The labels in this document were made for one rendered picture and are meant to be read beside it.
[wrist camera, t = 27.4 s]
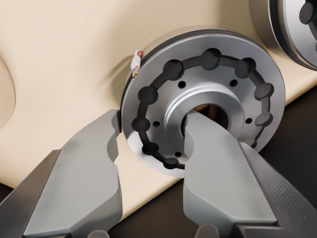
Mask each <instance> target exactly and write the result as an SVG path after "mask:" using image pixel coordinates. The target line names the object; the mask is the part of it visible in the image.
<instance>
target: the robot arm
mask: <svg viewBox="0 0 317 238"><path fill-rule="evenodd" d="M181 130H182V132H183V133H184V135H185V140H184V153H185V154H186V155H187V157H188V158H189V160H188V161H187V162H186V164H185V171H184V187H183V207H184V214H185V215H186V217H187V218H189V219H190V220H191V221H193V222H194V223H196V224H197V225H198V226H199V228H198V230H197V233H196V235H195V238H317V210H316V209H315V208H314V207H313V206H312V204H311V203H310V202H309V201H308V200H307V199H306V198H305V197H304V196H303V195H302V194H301V193H300V191H298V190H297V189H296V188H295V187H294V186H293V185H292V184H291V183H290V182H289V181H288V180H287V179H286V178H285V177H284V176H282V175H281V174H280V173H279V172H278V171H277V170H276V169H275V168H274V167H273V166H272V165H270V164H269V163H268V162H267V161H266V160H265V159H264V158H263V157H262V156H261V155H260V154H258V153H257V152H256V151H255V150H254V149H253V148H252V147H251V146H250V145H249V144H248V143H246V142H239V141H238V140H237V139H236V138H235V137H234V136H232V135H231V134H230V133H229V132H228V131H227V130H226V129H224V128H223V127H222V126H220V125H219V124H217V123H216V122H214V121H212V120H211V119H209V118H207V117H206V116H204V115H202V114H200V113H199V112H197V111H195V110H194V109H192V110H190V111H189V112H188V113H187V114H186V115H185V117H184V118H183V120H182V123H181ZM121 132H122V126H121V120H120V110H115V109H111V110H109V111H107V112H106V113H104V114H103V115H101V116H100V117H98V118H97V119H95V120H94V121H92V122H91V123H89V124H88V125H86V126H85V127H83V128H82V129H81V130H79V131H78V132H77V133H76V134H74V135H73V136H72V137H71V138H70V139H69V140H68V141H67V142H66V143H65V144H64V145H63V146H62V148H61V149H56V150H52V151H51V152H50V153H49V154H48V155H47V156H46V157H45V158H44V159H43V160H42V161H41V162H40V163H39V164H38V165H37V166H36V167H35V168H34V169H33V170H32V171H31V172H30V174H29V175H28V176H27V177H26V178H25V179H24V180H23V181H22V182H21V183H20V184H19V185H18V186H17V187H16V188H15V189H14V190H13V191H12V192H11V193H10V194H9V195H8V196H7V197H6V198H5V199H4V200H3V201H2V202H1V203H0V238H110V237H109V235H108V233H107V232H108V231H109V230H110V229H111V228H112V227H113V226H115V225H116V224H117V223H118V222H119V221H120V220H121V218H122V215H123V202H122V190H121V185H120V179H119V173H118V168H117V165H115V164H114V162H115V160H116V158H117V157H118V155H119V152H118V146H117V137H118V136H119V133H121Z"/></svg>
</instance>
